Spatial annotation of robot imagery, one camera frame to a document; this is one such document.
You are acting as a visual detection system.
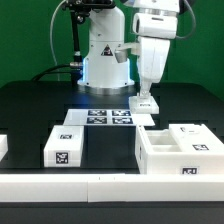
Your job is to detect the white left fence bar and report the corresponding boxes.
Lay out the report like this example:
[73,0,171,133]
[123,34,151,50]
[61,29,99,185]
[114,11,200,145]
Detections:
[0,134,8,161]

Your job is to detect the white door panel with knob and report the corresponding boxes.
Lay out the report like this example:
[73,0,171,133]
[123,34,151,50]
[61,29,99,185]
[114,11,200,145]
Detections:
[169,124,224,154]

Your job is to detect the white block with two tags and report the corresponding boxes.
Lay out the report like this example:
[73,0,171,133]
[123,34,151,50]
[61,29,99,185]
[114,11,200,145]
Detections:
[44,125,84,167]

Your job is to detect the white panel with tag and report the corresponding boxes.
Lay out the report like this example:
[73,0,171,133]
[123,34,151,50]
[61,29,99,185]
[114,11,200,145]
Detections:
[129,96,159,114]

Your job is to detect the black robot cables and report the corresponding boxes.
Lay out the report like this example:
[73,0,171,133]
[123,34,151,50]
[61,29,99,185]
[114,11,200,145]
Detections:
[31,3,84,82]

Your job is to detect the white front fence bar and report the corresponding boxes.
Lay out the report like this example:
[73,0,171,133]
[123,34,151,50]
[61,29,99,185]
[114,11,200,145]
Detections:
[0,174,224,202]

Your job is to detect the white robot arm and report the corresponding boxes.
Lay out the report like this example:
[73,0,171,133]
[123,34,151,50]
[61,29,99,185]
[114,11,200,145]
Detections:
[61,0,196,100]

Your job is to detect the white tag base sheet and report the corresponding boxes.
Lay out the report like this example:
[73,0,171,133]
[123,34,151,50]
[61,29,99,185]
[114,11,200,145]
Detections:
[64,109,155,126]

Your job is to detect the white fence bar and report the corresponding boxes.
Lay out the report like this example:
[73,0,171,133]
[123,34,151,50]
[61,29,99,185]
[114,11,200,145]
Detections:
[0,134,8,161]
[0,174,224,202]

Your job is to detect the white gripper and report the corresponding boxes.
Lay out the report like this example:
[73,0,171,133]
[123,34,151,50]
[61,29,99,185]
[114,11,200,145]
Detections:
[137,37,170,98]

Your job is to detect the white cabinet body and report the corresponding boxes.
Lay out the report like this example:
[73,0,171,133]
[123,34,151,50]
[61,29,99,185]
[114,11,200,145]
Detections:
[135,126,224,175]

